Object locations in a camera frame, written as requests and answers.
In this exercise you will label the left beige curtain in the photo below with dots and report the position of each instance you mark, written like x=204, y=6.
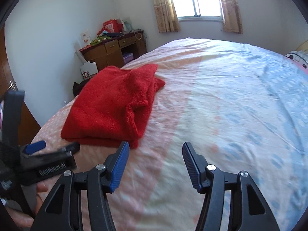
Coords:
x=166, y=16

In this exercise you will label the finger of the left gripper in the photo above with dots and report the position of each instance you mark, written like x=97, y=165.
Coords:
x=34, y=147
x=71, y=148

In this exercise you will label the pink blue dotted bedsheet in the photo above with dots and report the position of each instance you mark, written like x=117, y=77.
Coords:
x=242, y=107

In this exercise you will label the green cloth on desk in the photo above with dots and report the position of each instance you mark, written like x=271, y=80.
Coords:
x=99, y=39

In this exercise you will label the brown wooden desk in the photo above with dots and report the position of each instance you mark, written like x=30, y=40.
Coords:
x=116, y=51

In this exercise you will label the white card on wall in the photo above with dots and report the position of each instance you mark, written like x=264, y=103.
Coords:
x=85, y=37

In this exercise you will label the person's left hand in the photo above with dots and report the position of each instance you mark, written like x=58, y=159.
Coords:
x=32, y=193

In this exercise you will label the white paper shopping bag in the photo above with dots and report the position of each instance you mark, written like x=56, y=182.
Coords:
x=88, y=70

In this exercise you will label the brown wooden door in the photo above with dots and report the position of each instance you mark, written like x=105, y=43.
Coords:
x=18, y=125

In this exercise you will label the red knitted sweater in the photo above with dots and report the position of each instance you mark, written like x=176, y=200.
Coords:
x=114, y=106

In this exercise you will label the window with white frame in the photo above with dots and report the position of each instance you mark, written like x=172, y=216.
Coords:
x=207, y=10

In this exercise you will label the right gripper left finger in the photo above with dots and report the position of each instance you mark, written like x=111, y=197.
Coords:
x=61, y=209

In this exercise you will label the right beige curtain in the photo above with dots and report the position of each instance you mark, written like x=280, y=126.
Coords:
x=232, y=22

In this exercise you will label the beige curtain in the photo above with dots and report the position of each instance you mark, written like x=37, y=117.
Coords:
x=232, y=22
x=166, y=16

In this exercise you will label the grey patterned pillow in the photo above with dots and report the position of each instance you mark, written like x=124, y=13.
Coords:
x=299, y=57

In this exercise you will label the black clothes pile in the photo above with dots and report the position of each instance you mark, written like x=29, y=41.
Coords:
x=77, y=87

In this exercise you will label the red gift bag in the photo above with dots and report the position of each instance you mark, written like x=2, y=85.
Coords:
x=111, y=26

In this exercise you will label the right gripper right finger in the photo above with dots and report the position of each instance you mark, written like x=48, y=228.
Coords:
x=248, y=207

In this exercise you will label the cream wooden headboard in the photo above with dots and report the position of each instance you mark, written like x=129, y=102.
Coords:
x=303, y=47

